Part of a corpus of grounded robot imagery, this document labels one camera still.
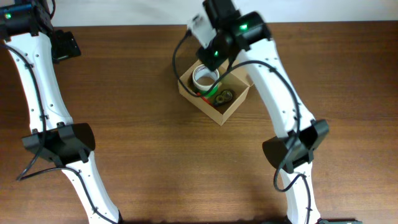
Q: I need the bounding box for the orange utility knife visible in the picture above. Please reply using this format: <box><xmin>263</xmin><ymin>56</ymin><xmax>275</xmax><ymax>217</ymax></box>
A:
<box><xmin>196</xmin><ymin>92</ymin><xmax>213</xmax><ymax>106</ymax></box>

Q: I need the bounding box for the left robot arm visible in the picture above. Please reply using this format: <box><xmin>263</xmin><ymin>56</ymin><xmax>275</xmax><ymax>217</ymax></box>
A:
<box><xmin>1</xmin><ymin>1</ymin><xmax>123</xmax><ymax>223</ymax></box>

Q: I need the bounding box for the green tape roll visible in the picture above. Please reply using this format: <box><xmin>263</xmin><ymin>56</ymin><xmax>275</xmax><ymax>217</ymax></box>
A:
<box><xmin>195</xmin><ymin>83</ymin><xmax>221</xmax><ymax>98</ymax></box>

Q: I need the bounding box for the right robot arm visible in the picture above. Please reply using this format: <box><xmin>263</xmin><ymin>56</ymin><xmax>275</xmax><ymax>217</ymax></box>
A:
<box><xmin>192</xmin><ymin>0</ymin><xmax>328</xmax><ymax>223</ymax></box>

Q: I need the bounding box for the brown cardboard box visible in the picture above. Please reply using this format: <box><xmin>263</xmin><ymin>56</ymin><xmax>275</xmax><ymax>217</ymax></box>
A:
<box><xmin>177</xmin><ymin>60</ymin><xmax>254</xmax><ymax>125</ymax></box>

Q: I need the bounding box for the white masking tape roll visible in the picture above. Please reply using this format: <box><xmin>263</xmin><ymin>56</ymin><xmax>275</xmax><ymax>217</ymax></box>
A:
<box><xmin>192</xmin><ymin>64</ymin><xmax>220</xmax><ymax>91</ymax></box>

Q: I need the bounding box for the yellow correction tape dispenser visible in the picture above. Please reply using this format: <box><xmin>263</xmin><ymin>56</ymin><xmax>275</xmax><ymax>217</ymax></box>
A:
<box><xmin>213</xmin><ymin>89</ymin><xmax>235</xmax><ymax>107</ymax></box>

